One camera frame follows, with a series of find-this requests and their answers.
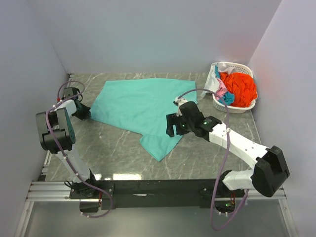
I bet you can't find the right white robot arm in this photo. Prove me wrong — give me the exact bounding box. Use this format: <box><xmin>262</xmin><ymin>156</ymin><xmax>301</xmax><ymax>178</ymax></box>
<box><xmin>166</xmin><ymin>98</ymin><xmax>290</xmax><ymax>198</ymax></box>

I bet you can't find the white cloth in basket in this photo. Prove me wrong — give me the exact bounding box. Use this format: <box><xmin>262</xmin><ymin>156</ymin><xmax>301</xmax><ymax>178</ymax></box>
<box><xmin>204</xmin><ymin>62</ymin><xmax>234</xmax><ymax>92</ymax></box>

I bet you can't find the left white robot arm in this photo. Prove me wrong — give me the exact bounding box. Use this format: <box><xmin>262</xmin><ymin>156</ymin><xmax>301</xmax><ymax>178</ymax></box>
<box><xmin>36</xmin><ymin>87</ymin><xmax>99</xmax><ymax>198</ymax></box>

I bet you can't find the aluminium rail frame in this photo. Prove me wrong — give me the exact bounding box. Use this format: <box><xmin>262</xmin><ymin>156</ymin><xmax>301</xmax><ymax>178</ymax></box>
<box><xmin>14</xmin><ymin>73</ymin><xmax>297</xmax><ymax>237</ymax></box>

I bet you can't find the pink cloth in basket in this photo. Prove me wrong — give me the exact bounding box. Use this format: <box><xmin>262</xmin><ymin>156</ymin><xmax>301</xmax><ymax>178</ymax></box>
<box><xmin>215</xmin><ymin>79</ymin><xmax>228</xmax><ymax>100</ymax></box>

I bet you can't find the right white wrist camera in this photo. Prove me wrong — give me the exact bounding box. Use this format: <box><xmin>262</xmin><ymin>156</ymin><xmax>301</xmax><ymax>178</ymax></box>
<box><xmin>173</xmin><ymin>97</ymin><xmax>187</xmax><ymax>107</ymax></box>

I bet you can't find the blue cloth in basket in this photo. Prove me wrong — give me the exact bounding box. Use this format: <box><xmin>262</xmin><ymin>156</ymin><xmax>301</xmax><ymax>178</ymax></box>
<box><xmin>214</xmin><ymin>65</ymin><xmax>235</xmax><ymax>106</ymax></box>

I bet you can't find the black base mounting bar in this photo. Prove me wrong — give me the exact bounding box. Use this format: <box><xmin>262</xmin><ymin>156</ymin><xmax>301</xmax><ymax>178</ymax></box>
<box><xmin>69</xmin><ymin>179</ymin><xmax>246</xmax><ymax>213</ymax></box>

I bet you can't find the orange t shirt in basket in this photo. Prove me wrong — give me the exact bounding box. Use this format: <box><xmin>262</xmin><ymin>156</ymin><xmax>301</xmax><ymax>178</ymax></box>
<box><xmin>220</xmin><ymin>73</ymin><xmax>258</xmax><ymax>108</ymax></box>

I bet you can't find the teal t shirt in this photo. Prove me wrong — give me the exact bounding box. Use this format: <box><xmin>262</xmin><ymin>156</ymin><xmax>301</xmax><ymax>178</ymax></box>
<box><xmin>90</xmin><ymin>79</ymin><xmax>197</xmax><ymax>161</ymax></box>

